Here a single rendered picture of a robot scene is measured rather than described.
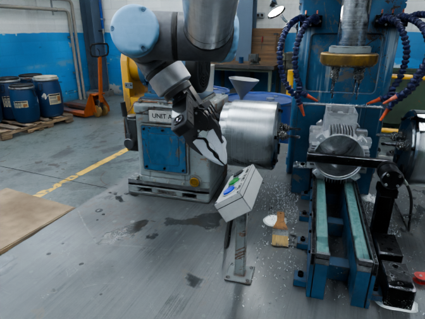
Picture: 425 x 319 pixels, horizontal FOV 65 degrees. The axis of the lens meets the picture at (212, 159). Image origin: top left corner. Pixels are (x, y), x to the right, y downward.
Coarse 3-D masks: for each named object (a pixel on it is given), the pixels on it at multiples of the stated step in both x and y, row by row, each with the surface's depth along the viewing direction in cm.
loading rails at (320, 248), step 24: (312, 168) 128; (312, 192) 105; (336, 192) 123; (312, 216) 92; (360, 216) 94; (312, 240) 81; (360, 240) 83; (312, 264) 78; (336, 264) 86; (360, 264) 74; (312, 288) 80; (360, 288) 76
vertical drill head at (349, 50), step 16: (352, 0) 101; (368, 0) 101; (352, 16) 103; (368, 16) 103; (352, 32) 104; (336, 48) 107; (352, 48) 104; (368, 48) 105; (336, 64) 105; (352, 64) 103; (368, 64) 104; (336, 80) 110
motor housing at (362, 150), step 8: (328, 128) 115; (336, 128) 113; (344, 128) 108; (352, 128) 110; (328, 136) 108; (352, 136) 107; (312, 144) 110; (352, 152) 125; (360, 152) 112; (368, 152) 106; (320, 168) 115; (328, 168) 119; (336, 168) 120; (344, 168) 118; (352, 168) 114; (360, 168) 109; (328, 176) 113; (336, 176) 114; (344, 176) 113
